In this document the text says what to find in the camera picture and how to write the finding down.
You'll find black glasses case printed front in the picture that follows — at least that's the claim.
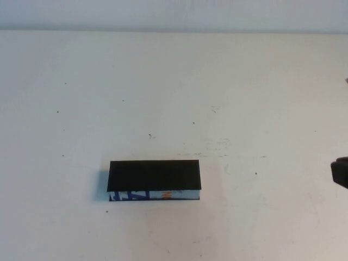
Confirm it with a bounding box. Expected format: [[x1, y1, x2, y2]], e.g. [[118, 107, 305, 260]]
[[108, 159, 202, 202]]

